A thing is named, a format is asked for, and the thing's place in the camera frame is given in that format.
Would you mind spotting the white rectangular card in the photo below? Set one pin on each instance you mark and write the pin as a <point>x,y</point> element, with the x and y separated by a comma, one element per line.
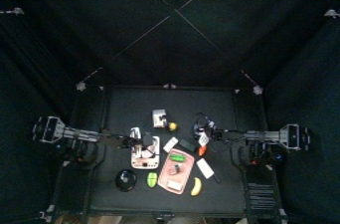
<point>204,168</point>
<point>169,144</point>

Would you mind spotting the white toy block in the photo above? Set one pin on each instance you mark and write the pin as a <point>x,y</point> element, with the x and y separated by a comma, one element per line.
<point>175,185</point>

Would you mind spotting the yellow toy lemon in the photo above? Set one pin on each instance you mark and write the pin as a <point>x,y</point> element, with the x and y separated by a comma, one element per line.
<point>172,126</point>

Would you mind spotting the white and silver box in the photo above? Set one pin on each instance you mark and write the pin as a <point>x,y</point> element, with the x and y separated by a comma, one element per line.
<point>159,117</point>

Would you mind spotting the orange toy carrot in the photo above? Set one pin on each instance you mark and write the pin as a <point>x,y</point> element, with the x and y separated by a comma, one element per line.
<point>201,150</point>

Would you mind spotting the silver frame corner bracket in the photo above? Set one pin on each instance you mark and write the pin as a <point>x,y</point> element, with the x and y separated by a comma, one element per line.
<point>13,11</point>
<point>257,89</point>
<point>168,86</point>
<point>80,85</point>
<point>331,13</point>

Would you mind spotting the white striped small box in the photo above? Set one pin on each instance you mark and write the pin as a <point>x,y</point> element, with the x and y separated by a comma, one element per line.
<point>135,132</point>

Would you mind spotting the small dark toy piece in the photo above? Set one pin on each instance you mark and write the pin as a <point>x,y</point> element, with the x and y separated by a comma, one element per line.
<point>176,168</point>

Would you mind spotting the light green toy lime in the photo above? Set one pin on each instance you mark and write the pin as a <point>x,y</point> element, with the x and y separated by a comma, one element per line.
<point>152,179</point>

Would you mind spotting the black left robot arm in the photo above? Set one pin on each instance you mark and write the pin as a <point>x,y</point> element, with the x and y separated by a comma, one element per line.
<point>75,132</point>

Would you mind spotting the pink cutting board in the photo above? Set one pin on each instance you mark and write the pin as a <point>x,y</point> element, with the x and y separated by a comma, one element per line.
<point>169,176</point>

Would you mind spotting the green toy vegetable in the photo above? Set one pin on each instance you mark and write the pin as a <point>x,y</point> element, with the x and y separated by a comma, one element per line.
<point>176,158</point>

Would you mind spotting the black round bowl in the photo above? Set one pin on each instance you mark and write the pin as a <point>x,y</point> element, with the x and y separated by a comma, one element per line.
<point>125,180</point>

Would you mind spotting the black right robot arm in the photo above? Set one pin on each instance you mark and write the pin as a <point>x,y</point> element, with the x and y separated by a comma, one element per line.
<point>265,135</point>

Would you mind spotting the yellow toy banana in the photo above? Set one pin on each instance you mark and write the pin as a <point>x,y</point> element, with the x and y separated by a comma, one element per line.
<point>196,187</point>

